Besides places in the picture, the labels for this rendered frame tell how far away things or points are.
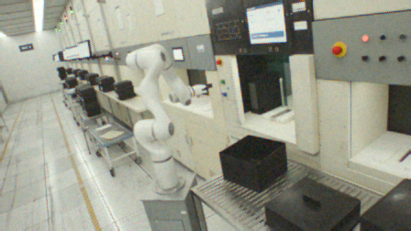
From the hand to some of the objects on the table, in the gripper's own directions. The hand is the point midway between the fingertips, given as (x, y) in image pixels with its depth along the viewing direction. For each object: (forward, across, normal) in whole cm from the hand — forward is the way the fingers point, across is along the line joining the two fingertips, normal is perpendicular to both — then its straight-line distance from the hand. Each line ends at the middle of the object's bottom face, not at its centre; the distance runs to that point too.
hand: (209, 85), depth 195 cm
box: (-23, -146, +44) cm, 154 cm away
